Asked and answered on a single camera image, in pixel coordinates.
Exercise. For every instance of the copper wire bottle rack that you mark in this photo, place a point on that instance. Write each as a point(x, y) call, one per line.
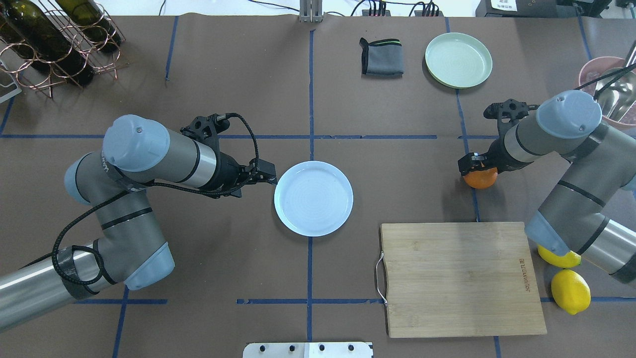
point(21, 63)

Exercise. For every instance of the yellow lemon outer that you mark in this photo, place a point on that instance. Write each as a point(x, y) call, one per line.
point(570, 291)

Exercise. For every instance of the orange fruit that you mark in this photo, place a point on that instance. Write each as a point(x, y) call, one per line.
point(481, 179)

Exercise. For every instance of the black computer box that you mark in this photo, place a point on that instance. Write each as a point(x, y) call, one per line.
point(517, 8)

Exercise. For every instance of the metal scoop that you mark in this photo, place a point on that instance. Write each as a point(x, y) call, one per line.
point(616, 93)

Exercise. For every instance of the light green plate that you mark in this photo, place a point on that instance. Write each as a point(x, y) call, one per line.
point(458, 60)

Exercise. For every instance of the white camera stand base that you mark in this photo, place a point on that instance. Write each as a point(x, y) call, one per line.
point(309, 350)

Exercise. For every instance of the aluminium frame post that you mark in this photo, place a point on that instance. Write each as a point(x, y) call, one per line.
point(310, 11)

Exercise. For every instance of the grey folded cloth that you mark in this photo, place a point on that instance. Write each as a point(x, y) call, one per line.
point(382, 58)

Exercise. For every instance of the bamboo cutting board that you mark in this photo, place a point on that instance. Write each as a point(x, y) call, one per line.
point(460, 280)

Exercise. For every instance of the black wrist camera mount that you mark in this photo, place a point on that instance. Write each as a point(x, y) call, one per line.
point(508, 113)

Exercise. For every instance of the pink bowl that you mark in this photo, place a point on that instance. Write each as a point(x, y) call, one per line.
point(594, 69)

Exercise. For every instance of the light blue plate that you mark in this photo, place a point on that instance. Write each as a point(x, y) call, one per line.
point(313, 198)

